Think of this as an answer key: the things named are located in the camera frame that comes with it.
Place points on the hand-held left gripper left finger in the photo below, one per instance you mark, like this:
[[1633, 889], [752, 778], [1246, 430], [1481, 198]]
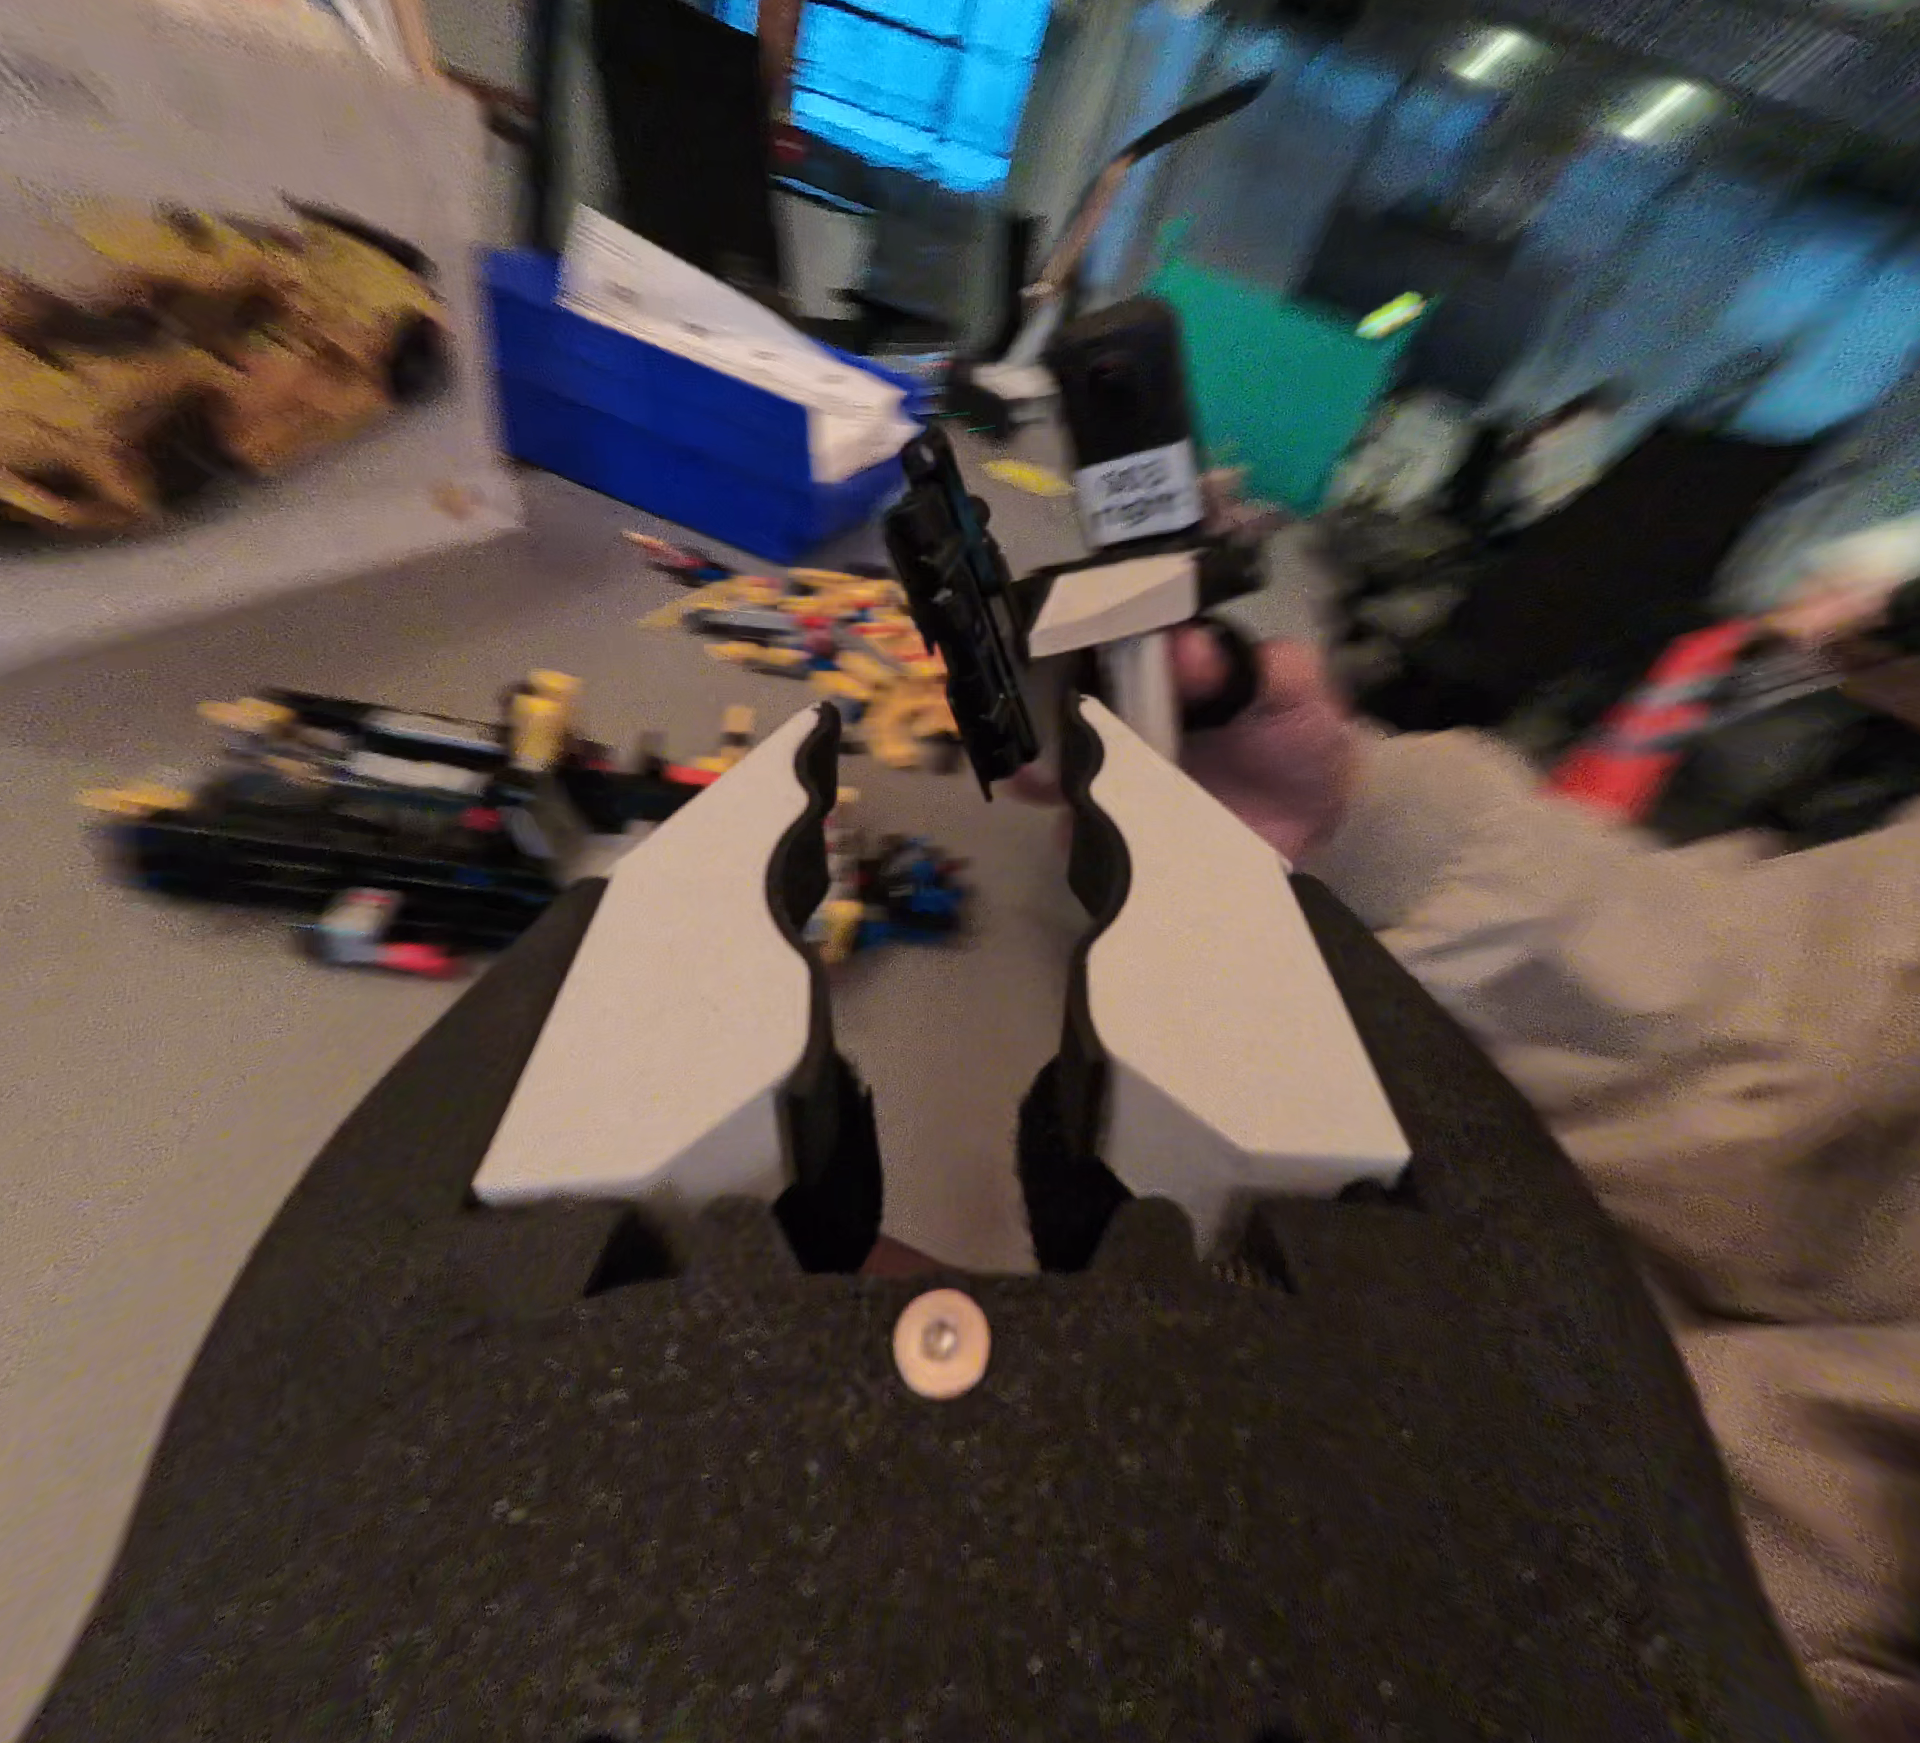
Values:
[[658, 1022]]

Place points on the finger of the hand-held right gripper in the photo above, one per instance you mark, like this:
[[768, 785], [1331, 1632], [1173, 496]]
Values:
[[1111, 602]]

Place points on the white printed paper sheets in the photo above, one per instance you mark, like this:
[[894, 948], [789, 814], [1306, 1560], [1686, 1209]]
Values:
[[705, 318]]

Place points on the black brick assembly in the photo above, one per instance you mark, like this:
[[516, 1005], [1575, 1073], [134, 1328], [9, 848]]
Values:
[[960, 602]]

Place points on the orange traffic cone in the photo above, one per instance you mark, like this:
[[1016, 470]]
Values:
[[1649, 723]]

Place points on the person's right forearm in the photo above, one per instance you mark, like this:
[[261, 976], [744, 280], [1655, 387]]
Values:
[[1575, 948]]

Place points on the pile of building bricks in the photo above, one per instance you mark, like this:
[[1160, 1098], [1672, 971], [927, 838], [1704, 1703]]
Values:
[[839, 642]]

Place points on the white Technic instruction booklet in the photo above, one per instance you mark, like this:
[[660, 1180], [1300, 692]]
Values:
[[226, 348]]

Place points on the person's right hand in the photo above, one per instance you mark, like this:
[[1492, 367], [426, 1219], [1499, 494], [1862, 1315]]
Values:
[[1297, 754]]

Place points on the black upright panel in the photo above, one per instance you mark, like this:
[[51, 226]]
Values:
[[676, 124]]

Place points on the partly built toy car chassis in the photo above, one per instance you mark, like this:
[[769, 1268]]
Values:
[[375, 797]]

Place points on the yellow paper slip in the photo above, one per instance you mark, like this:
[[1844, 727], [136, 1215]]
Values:
[[1029, 478]]

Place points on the blue plastic bin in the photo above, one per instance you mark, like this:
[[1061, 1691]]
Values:
[[645, 439]]

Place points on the curved black and wood stand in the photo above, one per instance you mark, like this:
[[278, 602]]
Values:
[[1170, 132]]

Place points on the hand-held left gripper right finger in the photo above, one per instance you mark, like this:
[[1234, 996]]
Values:
[[1229, 1022]]

